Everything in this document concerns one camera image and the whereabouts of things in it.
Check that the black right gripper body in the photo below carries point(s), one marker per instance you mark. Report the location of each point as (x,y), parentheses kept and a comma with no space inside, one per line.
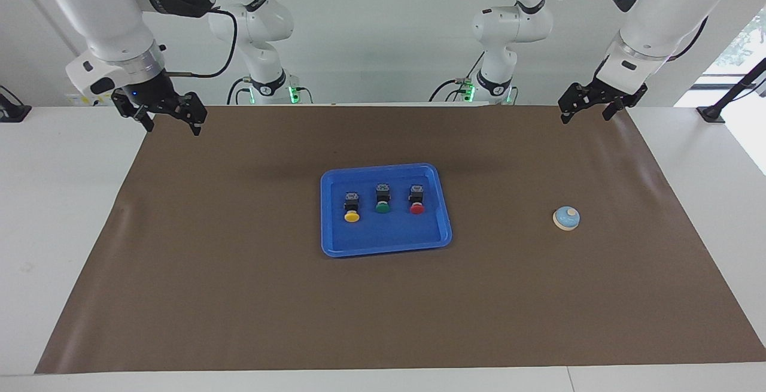
(158,102)

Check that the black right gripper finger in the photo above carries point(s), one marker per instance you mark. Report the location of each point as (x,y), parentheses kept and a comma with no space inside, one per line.
(148,123)
(197,127)

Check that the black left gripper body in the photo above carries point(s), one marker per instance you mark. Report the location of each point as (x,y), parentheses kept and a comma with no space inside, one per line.
(605,96)

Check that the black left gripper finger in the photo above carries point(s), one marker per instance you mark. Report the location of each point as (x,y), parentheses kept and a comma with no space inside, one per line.
(565,117)
(611,111)

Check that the light blue call bell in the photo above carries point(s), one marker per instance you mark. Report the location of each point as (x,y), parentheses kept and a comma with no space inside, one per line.
(565,218)

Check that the red push button switch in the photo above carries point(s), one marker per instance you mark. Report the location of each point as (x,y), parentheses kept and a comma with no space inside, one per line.
(417,207)

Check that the yellow push button switch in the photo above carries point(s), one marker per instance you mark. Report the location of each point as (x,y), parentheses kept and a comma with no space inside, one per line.
(352,216)

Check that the green push button switch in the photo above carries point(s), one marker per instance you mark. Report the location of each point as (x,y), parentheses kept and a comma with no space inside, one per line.
(383,207)

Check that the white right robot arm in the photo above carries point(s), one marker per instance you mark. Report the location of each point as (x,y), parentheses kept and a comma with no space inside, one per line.
(108,15)

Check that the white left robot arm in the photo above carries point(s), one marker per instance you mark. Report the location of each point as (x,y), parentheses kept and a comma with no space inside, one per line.
(664,9)

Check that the blue plastic tray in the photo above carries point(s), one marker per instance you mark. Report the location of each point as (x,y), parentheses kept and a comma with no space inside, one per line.
(383,239)

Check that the black slanted stand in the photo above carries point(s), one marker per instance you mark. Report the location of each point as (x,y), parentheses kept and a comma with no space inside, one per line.
(712,114)

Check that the brown table mat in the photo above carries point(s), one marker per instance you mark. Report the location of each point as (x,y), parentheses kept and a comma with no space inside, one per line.
(383,308)

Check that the white wall power strip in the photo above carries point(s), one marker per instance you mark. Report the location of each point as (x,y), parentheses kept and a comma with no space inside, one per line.
(81,100)

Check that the black table clamp mount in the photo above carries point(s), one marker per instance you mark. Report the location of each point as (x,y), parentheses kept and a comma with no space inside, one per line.
(12,112)

